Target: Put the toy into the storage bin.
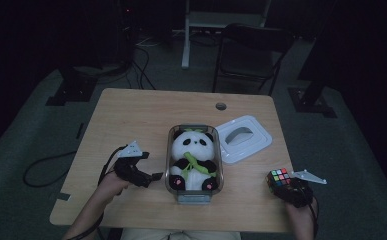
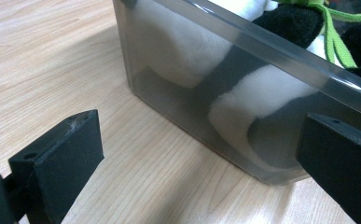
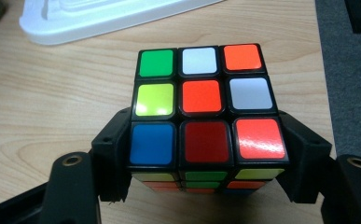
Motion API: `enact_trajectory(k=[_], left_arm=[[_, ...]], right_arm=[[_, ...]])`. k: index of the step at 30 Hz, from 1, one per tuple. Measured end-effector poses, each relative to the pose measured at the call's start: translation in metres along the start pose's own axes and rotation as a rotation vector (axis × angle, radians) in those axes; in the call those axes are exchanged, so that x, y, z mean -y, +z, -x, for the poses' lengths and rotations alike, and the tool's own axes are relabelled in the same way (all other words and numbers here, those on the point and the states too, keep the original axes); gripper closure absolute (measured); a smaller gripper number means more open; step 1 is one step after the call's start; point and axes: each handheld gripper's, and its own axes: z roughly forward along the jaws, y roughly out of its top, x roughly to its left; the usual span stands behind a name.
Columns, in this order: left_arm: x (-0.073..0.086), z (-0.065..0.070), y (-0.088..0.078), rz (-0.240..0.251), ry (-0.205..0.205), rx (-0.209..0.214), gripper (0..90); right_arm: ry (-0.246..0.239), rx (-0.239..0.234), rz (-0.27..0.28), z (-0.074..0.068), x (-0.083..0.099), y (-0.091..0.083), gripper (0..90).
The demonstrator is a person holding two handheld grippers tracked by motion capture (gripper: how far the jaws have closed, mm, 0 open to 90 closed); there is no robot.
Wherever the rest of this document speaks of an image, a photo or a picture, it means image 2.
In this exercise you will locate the clear plastic storage container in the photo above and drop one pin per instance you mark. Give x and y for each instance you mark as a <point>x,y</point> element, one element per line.
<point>293,59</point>

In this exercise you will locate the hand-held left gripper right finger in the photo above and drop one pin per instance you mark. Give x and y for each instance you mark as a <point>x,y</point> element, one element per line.
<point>343,165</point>

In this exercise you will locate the panda plush toy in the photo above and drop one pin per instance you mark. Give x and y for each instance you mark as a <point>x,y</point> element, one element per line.
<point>293,20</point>

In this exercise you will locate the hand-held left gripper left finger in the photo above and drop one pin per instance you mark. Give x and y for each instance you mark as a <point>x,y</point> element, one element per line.
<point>63,161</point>

